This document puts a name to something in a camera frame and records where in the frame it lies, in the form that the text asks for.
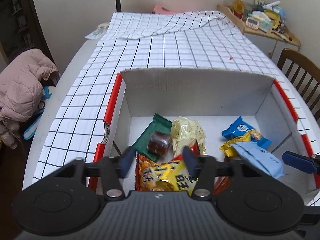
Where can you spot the brown cake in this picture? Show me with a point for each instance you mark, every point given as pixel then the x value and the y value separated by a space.
pixel 159 143

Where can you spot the dark wooden bookshelf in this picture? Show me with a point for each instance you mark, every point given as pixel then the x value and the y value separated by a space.
pixel 20 29

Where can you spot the light blue snack packet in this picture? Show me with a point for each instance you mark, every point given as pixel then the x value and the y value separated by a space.
pixel 260 158

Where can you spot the orange yellow snack bag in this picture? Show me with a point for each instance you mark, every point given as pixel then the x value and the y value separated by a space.
pixel 170 176

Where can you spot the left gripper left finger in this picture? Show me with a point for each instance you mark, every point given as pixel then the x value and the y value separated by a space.
pixel 112 170

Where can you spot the red orange snack packet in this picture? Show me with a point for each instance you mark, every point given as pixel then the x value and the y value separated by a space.
pixel 221 184

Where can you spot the orange juice bottle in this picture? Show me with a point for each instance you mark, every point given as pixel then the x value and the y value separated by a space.
pixel 238 8

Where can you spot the blue white bag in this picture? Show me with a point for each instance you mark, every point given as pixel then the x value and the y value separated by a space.
pixel 30 126

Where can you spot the green snack wrapper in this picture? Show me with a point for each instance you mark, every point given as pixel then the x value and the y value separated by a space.
pixel 158 124

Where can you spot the white black grid tablecloth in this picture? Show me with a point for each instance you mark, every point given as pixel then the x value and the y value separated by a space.
pixel 199 39

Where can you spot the brown wooden chair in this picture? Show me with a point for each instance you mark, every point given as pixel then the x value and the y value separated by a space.
pixel 303 75

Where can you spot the pink puffer jacket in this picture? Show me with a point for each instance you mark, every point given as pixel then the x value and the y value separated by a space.
pixel 22 84

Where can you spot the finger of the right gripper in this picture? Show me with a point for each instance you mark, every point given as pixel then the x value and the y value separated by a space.
pixel 307 165

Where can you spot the tissue box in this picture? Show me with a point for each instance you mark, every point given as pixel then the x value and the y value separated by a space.
pixel 265 23

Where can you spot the papers on table edge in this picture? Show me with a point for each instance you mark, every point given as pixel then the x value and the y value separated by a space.
pixel 98 32

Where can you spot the yellow gold snack packet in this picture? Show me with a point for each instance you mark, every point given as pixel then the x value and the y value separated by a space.
pixel 228 149

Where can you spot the white digital timer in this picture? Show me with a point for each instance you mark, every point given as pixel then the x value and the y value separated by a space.
pixel 252 23

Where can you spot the pink object behind table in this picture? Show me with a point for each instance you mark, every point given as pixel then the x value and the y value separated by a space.
pixel 158 9

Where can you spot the pale yellow snack bag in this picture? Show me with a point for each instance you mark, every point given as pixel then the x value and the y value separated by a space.
pixel 185 132

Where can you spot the red white cardboard box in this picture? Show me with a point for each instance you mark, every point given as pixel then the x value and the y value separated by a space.
pixel 214 98

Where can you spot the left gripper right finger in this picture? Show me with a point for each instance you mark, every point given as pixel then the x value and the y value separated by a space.
pixel 202 167

